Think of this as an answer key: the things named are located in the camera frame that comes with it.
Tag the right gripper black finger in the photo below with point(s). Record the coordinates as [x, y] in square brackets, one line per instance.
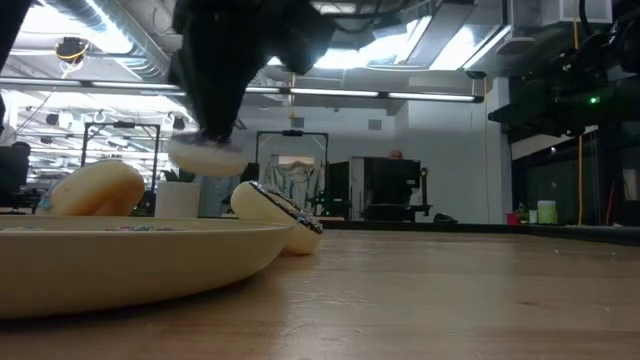
[540, 122]

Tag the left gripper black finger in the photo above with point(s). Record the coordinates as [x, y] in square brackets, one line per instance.
[207, 115]
[227, 117]

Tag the small purple frosted donut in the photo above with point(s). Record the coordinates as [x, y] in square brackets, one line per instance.
[207, 160]

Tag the chocolate frosted large donut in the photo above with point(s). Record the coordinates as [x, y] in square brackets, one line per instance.
[260, 205]

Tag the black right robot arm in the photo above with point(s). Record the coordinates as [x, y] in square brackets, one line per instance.
[625, 50]

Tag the small green plant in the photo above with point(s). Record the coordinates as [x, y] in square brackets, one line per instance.
[172, 178]

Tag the grey cloth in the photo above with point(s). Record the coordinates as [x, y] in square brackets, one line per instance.
[217, 197]

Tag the white plant pot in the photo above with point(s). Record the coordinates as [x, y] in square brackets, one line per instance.
[177, 200]

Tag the green white container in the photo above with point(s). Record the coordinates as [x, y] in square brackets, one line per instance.
[547, 212]

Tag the small potted plant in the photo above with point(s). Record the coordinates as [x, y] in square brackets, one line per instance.
[523, 212]

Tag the red cup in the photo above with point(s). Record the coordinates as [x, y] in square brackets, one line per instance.
[513, 219]

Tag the long ceiling light bar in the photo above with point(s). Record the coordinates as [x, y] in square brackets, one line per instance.
[430, 96]

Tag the small black rounded object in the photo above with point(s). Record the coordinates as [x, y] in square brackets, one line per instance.
[445, 219]

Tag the person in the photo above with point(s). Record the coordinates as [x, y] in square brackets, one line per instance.
[396, 154]

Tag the black cabinet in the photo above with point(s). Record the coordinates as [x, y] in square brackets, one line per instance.
[390, 172]

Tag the beige round plate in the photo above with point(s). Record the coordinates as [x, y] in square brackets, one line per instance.
[125, 265]

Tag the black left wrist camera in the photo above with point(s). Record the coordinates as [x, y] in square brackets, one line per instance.
[305, 45]

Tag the black security camera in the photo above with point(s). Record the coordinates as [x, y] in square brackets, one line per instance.
[475, 74]

